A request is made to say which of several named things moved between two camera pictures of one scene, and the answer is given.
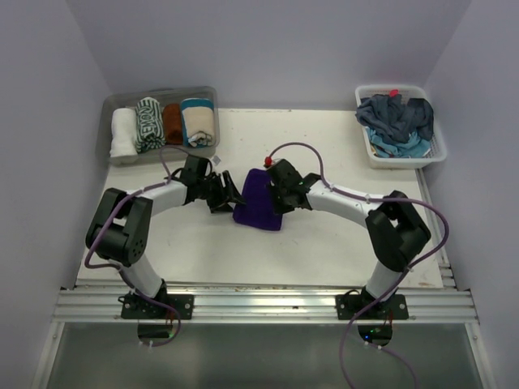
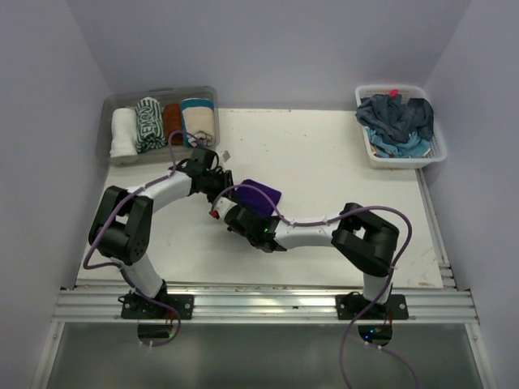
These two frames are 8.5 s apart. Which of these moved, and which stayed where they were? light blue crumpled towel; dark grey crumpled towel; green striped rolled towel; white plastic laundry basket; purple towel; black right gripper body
Moved: black right gripper body; purple towel
Stayed: dark grey crumpled towel; white plastic laundry basket; green striped rolled towel; light blue crumpled towel
